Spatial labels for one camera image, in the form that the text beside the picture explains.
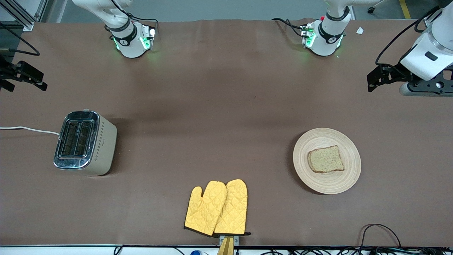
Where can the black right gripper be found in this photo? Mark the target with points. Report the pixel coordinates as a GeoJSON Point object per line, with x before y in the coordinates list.
{"type": "Point", "coordinates": [9, 71]}

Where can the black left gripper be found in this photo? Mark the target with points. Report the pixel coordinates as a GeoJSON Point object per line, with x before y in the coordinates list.
{"type": "Point", "coordinates": [393, 72]}

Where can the slice of brown bread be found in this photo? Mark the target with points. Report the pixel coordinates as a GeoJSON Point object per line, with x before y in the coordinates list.
{"type": "Point", "coordinates": [325, 160]}

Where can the round wooden plate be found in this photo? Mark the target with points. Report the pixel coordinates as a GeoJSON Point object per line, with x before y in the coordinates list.
{"type": "Point", "coordinates": [329, 180]}

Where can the cream and chrome toaster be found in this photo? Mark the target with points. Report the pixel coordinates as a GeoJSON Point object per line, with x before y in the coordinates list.
{"type": "Point", "coordinates": [101, 148]}

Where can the small white paper scrap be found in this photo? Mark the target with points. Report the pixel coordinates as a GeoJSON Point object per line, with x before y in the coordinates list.
{"type": "Point", "coordinates": [360, 30]}

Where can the black chair caster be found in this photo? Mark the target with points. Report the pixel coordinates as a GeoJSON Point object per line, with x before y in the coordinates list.
{"type": "Point", "coordinates": [371, 10]}

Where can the yellow quilted oven mitt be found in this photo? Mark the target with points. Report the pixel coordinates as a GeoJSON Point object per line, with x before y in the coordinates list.
{"type": "Point", "coordinates": [203, 212]}
{"type": "Point", "coordinates": [233, 209]}

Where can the small blue object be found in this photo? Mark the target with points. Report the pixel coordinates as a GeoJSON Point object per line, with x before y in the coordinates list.
{"type": "Point", "coordinates": [195, 253]}

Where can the aluminium frame profile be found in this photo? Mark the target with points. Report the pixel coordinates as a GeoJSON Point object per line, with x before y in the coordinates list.
{"type": "Point", "coordinates": [21, 16]}

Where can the wooden clamp with metal bracket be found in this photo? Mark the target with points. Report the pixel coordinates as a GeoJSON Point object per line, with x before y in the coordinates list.
{"type": "Point", "coordinates": [226, 246]}

